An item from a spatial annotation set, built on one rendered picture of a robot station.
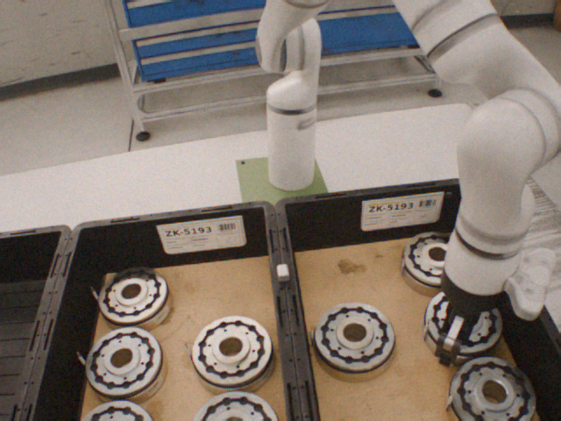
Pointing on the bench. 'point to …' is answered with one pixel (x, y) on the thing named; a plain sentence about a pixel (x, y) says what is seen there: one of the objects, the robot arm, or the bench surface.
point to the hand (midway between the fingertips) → (454, 340)
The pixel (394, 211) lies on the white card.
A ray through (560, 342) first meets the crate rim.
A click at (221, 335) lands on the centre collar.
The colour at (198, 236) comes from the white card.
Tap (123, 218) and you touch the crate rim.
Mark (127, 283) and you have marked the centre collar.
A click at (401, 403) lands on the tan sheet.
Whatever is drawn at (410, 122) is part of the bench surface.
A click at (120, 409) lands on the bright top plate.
